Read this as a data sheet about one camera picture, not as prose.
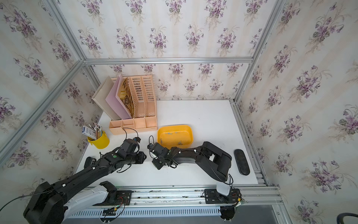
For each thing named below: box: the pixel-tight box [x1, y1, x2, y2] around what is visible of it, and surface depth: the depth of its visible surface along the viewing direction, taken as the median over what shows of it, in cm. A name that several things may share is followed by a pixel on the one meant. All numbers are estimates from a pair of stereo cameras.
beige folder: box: [91, 75, 122, 121], surface depth 88 cm
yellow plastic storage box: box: [156, 125, 194, 151], surface depth 99 cm
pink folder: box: [105, 74, 132, 120], surface depth 88 cm
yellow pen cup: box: [87, 131, 111, 150], surface depth 90 cm
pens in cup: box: [81, 121, 104, 140], surface depth 85 cm
